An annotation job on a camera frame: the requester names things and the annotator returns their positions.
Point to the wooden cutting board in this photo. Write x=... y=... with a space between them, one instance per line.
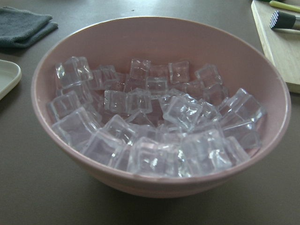
x=281 y=47

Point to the grey folded cloth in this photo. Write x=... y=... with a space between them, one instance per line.
x=23 y=28

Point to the cream serving tray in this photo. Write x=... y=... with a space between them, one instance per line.
x=10 y=75

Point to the clear ice cube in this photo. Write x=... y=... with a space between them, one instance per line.
x=157 y=159
x=73 y=71
x=179 y=71
x=182 y=113
x=241 y=107

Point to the pink bowl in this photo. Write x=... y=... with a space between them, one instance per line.
x=160 y=107

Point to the yellow plastic knife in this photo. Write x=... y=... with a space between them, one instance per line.
x=281 y=5

